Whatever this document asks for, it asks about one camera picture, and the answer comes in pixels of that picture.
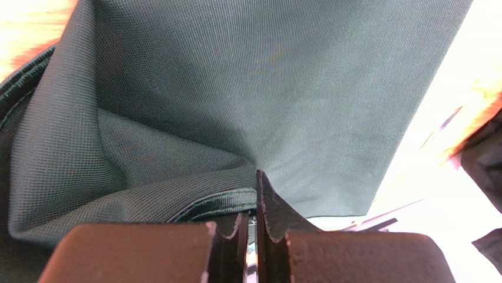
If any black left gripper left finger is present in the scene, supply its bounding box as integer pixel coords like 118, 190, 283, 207
39, 212, 249, 282

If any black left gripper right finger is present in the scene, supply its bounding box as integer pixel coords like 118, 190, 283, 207
256, 170, 454, 282

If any dark green cloth napkin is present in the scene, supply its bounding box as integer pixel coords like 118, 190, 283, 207
1, 1, 471, 282

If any black garment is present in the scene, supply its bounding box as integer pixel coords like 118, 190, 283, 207
461, 111, 501, 272

